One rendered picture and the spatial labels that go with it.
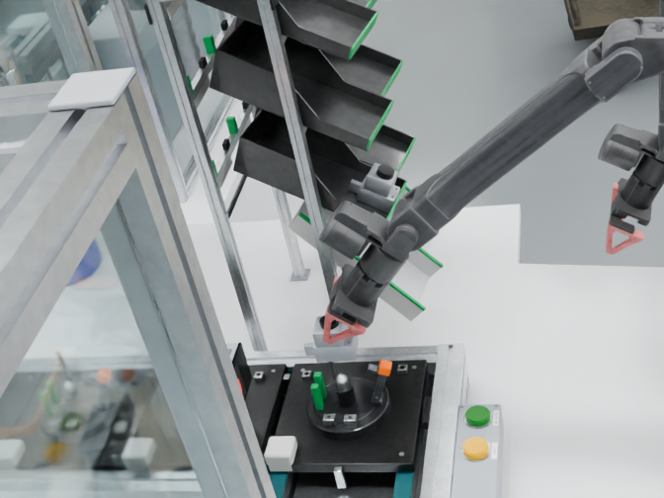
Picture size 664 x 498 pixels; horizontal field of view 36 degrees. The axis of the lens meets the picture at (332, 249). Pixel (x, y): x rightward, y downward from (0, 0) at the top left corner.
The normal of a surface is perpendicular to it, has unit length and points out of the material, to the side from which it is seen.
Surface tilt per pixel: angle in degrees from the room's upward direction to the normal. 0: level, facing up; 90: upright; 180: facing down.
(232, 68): 90
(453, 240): 0
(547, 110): 82
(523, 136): 82
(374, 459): 0
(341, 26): 25
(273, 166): 90
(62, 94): 0
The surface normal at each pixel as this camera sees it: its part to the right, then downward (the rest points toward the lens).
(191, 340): -0.16, 0.59
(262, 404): -0.19, -0.80
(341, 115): 0.22, -0.71
